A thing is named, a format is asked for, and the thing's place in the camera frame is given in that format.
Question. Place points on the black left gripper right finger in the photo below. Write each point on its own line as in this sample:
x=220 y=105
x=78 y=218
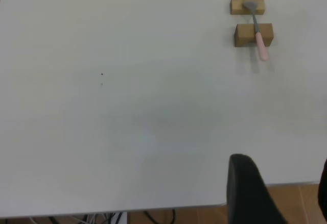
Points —
x=324 y=193

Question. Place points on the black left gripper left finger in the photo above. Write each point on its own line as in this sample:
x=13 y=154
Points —
x=245 y=196

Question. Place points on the arched wooden block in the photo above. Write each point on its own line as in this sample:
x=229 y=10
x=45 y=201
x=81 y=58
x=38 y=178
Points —
x=244 y=35

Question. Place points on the flat wooden block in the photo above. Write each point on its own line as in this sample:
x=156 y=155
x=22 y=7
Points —
x=236 y=7

